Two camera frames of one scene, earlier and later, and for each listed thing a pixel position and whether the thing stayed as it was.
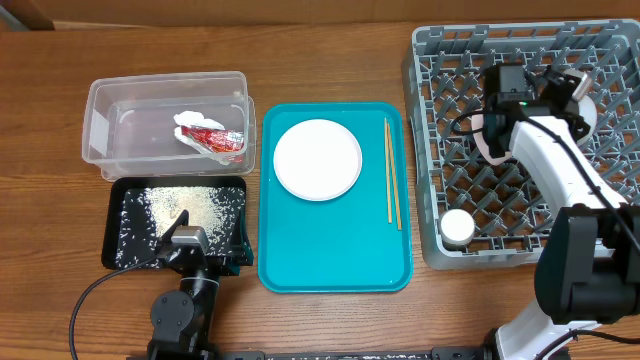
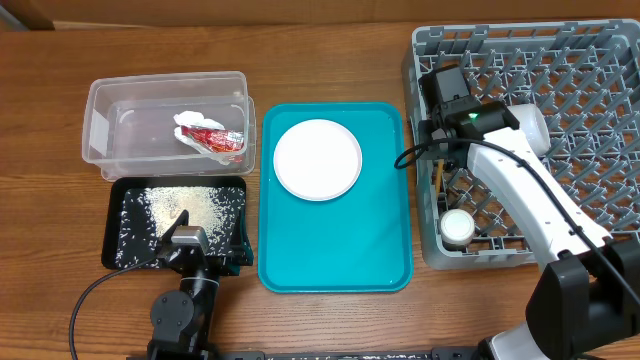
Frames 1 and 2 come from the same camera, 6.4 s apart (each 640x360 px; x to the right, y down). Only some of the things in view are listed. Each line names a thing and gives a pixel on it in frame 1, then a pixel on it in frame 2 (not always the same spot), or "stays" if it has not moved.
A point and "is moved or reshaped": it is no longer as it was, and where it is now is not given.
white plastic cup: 457,227 stays
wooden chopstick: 388,172 -> 439,176
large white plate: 317,159 stays
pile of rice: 149,212 stays
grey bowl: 587,110 is moved or reshaped
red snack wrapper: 217,140 stays
